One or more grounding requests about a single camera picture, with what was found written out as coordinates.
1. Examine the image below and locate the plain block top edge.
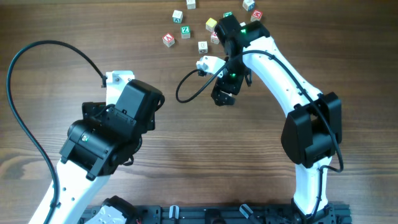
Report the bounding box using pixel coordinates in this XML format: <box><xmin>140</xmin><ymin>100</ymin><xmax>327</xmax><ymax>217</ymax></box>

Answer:
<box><xmin>186</xmin><ymin>0</ymin><xmax>197</xmax><ymax>10</ymax></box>

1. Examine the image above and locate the black left camera cable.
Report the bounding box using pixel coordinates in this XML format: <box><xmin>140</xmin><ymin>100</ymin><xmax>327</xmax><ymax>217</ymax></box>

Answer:
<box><xmin>6</xmin><ymin>39</ymin><xmax>108</xmax><ymax>224</ymax></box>

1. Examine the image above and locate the red A block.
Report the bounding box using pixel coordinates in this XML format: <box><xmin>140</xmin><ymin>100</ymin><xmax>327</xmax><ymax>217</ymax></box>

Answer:
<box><xmin>162</xmin><ymin>33</ymin><xmax>175</xmax><ymax>47</ymax></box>

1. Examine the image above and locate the black camera cable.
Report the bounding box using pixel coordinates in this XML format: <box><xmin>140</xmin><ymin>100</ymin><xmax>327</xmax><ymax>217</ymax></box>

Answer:
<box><xmin>175</xmin><ymin>49</ymin><xmax>345</xmax><ymax>223</ymax></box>
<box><xmin>6</xmin><ymin>39</ymin><xmax>108</xmax><ymax>224</ymax></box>

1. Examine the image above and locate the white block black drawing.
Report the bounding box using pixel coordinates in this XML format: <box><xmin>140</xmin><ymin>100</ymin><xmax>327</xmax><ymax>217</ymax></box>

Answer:
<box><xmin>198</xmin><ymin>41</ymin><xmax>208</xmax><ymax>54</ymax></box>

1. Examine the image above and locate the teal sided white block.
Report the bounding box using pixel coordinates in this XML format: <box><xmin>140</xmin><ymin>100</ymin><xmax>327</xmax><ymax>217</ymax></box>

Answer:
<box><xmin>172</xmin><ymin>10</ymin><xmax>183</xmax><ymax>24</ymax></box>

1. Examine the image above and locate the red M block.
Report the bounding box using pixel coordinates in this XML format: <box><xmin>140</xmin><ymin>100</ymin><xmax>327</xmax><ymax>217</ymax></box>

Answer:
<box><xmin>251</xmin><ymin>9</ymin><xmax>263</xmax><ymax>22</ymax></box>

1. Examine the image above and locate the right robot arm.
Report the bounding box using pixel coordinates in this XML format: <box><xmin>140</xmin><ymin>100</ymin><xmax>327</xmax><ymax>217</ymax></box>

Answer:
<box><xmin>206</xmin><ymin>16</ymin><xmax>344</xmax><ymax>223</ymax></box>

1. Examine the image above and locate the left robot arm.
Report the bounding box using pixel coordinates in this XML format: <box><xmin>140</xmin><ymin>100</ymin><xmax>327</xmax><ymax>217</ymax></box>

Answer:
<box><xmin>30</xmin><ymin>80</ymin><xmax>165</xmax><ymax>223</ymax></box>

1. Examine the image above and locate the green N block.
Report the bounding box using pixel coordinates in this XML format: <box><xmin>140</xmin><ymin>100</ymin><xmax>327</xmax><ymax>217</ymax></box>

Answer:
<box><xmin>223</xmin><ymin>11</ymin><xmax>233</xmax><ymax>17</ymax></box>

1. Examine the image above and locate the yellow top block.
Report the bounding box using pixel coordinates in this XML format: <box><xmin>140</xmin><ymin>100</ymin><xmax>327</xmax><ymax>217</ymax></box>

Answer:
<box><xmin>206</xmin><ymin>18</ymin><xmax>217</xmax><ymax>32</ymax></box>

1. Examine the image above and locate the black right camera cable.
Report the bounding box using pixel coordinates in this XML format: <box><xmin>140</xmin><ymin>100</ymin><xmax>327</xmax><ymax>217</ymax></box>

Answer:
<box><xmin>175</xmin><ymin>49</ymin><xmax>345</xmax><ymax>223</ymax></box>

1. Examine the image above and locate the red 9 block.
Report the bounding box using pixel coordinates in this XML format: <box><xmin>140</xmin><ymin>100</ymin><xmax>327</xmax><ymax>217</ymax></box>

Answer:
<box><xmin>211</xmin><ymin>31</ymin><xmax>220</xmax><ymax>44</ymax></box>

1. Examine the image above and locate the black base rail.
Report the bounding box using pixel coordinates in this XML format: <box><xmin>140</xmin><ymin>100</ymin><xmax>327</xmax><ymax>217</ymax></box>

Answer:
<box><xmin>77</xmin><ymin>203</ymin><xmax>352</xmax><ymax>224</ymax></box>

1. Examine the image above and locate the green Z block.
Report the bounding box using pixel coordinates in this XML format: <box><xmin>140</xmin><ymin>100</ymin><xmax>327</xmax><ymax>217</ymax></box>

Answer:
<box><xmin>180</xmin><ymin>26</ymin><xmax>191</xmax><ymax>39</ymax></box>

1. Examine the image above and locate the blue sided block top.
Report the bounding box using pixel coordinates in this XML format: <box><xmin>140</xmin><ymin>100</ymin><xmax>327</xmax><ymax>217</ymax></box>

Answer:
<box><xmin>243</xmin><ymin>0</ymin><xmax>255</xmax><ymax>12</ymax></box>

